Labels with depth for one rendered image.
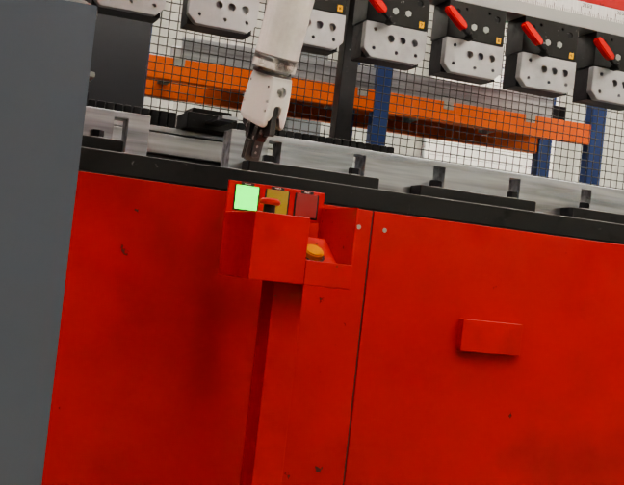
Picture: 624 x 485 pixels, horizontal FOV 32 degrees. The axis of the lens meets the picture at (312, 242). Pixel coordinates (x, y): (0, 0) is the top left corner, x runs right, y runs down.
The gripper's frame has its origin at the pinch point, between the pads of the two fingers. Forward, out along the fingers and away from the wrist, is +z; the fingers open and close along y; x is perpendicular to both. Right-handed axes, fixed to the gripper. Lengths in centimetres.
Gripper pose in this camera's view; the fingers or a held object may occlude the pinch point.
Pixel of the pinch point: (251, 149)
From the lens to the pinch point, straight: 209.1
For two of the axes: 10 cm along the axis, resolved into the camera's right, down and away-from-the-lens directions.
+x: -8.1, -0.8, -5.8
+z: -2.6, 9.4, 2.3
